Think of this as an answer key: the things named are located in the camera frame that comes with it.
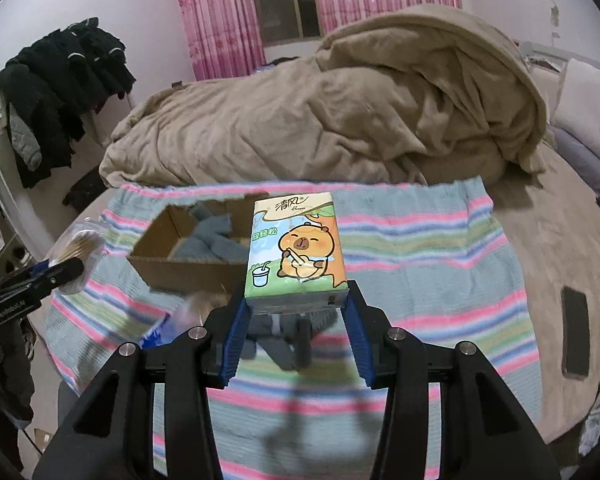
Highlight window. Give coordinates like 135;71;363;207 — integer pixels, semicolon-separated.
254;0;321;47

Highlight beige blanket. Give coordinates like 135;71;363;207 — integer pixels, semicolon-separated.
99;4;547;186

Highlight white pillow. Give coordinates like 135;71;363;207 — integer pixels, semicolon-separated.
550;58;600;159

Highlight striped towel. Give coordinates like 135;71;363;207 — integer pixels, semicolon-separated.
44;179;542;479

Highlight blue tissue pack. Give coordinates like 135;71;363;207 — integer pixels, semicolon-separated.
138;296;202;349

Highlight capybara tissue pack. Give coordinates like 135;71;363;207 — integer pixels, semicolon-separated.
245;192;349;314

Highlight pink curtain left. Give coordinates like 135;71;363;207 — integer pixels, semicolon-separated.
178;0;265;80

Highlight cardboard box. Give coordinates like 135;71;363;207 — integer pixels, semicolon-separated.
128;193;268;296

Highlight grey socks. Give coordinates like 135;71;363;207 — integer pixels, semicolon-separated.
170;203;249;263

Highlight pile of black clothes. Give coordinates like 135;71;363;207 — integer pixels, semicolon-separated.
0;18;135;188

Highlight black phone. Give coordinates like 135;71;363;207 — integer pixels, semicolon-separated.
560;286;591;380

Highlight cotton swab bag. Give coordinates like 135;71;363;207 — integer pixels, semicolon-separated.
47;219;106;295

